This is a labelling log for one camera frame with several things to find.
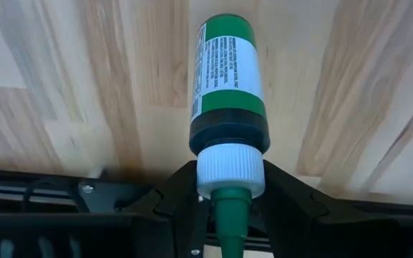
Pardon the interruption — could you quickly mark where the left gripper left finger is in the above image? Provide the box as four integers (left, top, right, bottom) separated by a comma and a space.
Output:
120, 160, 213, 258

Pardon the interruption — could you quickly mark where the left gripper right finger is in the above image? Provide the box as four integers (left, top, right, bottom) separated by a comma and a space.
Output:
262, 160, 397, 258

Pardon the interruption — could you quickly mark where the large green food coloring bottle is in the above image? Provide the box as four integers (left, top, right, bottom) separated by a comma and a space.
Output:
188, 13, 271, 258

